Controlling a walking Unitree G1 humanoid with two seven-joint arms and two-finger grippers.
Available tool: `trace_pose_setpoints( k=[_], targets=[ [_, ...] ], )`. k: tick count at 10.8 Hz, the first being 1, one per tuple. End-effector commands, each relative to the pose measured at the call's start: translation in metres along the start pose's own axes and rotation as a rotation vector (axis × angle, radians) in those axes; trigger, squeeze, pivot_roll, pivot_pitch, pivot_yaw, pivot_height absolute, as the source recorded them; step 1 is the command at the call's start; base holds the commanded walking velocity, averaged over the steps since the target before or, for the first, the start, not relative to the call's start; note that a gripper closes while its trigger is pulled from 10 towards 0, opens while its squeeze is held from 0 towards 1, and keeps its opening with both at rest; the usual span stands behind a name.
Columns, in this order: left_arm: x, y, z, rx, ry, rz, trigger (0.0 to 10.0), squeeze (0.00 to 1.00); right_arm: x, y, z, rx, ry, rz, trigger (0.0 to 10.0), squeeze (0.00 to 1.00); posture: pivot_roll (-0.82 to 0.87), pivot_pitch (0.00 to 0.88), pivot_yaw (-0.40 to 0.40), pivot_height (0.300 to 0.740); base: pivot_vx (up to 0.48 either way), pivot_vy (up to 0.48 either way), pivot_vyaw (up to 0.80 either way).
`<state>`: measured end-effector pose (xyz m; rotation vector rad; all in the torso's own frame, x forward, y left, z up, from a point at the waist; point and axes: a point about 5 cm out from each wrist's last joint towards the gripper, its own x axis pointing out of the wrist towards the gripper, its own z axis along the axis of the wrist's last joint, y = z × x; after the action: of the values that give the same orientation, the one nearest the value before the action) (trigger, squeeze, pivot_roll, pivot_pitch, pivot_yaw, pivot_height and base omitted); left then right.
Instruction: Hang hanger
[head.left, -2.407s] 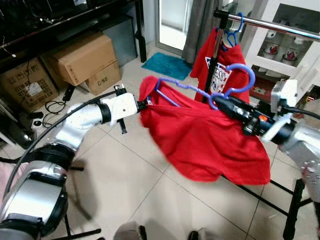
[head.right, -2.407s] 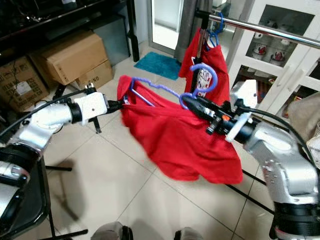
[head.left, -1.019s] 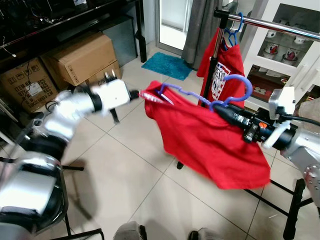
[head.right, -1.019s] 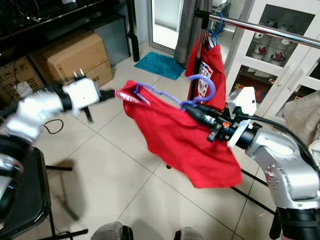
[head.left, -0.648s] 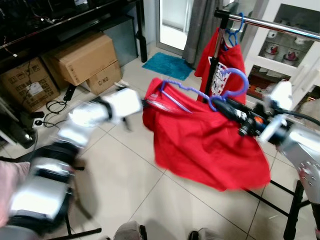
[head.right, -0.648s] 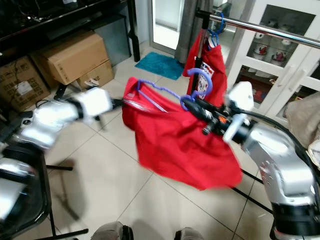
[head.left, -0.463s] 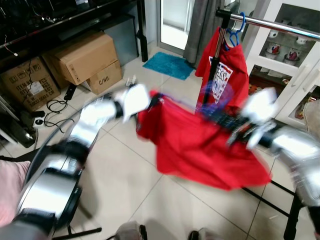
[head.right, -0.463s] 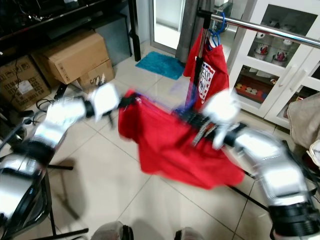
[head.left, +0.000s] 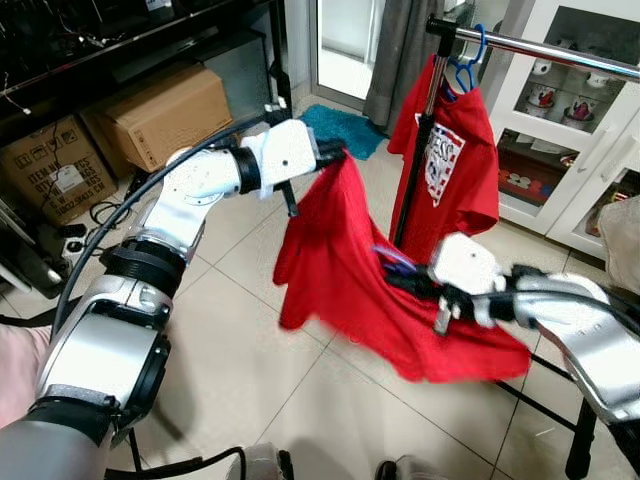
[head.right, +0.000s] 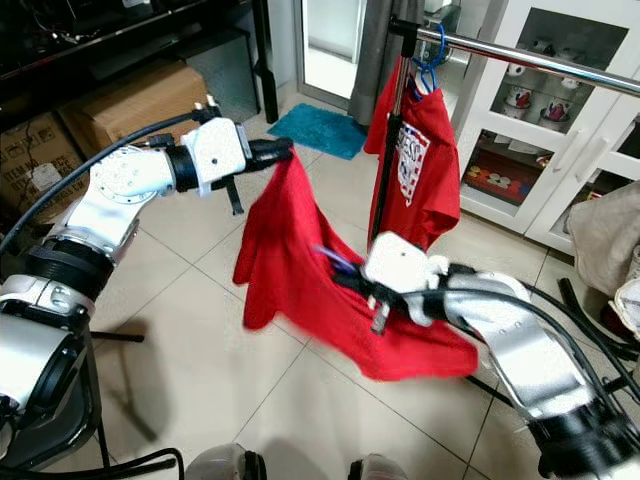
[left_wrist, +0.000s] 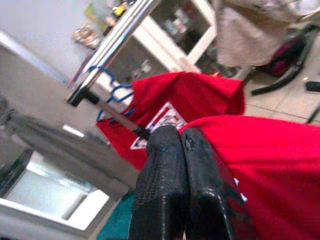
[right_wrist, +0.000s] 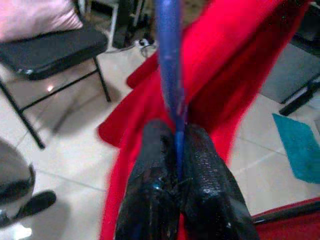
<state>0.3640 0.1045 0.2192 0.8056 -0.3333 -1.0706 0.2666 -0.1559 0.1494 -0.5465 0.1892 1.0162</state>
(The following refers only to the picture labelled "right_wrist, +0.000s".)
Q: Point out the black base bar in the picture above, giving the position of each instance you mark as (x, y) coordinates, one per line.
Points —
(287, 212)

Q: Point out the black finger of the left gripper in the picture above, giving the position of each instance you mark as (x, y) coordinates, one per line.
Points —
(37, 203)

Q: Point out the blue clothes hanger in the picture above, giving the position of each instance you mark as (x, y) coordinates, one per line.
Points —
(170, 50)

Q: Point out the pale pillow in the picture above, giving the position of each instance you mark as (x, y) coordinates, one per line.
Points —
(35, 17)

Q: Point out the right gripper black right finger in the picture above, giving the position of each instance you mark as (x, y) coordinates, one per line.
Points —
(215, 195)

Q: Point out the black tower case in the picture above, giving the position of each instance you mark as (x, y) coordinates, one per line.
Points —
(125, 22)

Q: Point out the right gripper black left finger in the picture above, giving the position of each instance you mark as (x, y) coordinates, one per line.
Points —
(150, 187)

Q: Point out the red garment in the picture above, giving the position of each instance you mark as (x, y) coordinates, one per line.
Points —
(220, 62)

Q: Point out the grey cabinet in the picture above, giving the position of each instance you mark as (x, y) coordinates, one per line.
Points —
(292, 72)

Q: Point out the black folding chair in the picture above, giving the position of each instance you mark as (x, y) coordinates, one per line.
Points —
(50, 52)

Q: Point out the teal mat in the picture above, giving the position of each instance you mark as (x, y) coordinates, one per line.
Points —
(300, 150)

